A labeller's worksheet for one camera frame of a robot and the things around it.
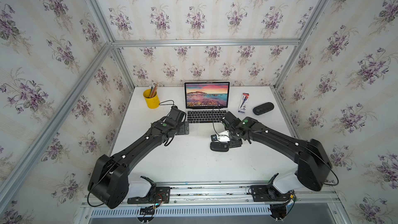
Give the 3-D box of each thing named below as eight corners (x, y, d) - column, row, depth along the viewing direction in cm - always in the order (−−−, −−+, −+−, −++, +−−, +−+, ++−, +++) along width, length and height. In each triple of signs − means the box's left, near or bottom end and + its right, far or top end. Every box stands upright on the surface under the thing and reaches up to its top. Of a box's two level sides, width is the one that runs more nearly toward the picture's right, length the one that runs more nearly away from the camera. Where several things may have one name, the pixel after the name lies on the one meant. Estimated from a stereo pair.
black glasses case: (256, 116, 105) (257, 113, 102) (251, 111, 108) (252, 108, 105) (273, 108, 109) (275, 106, 107) (269, 103, 112) (270, 101, 110)
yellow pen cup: (145, 109, 108) (140, 99, 100) (148, 98, 115) (144, 88, 107) (158, 109, 108) (155, 99, 100) (160, 98, 115) (158, 88, 107)
